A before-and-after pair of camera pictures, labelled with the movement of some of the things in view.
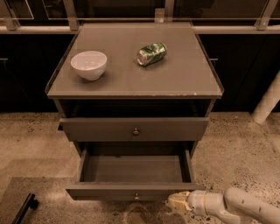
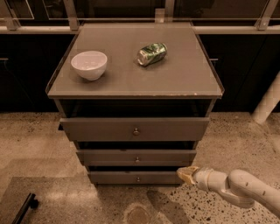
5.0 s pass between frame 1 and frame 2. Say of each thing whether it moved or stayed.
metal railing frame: stayed
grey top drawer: stayed
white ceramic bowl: stayed
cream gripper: moved
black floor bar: stayed
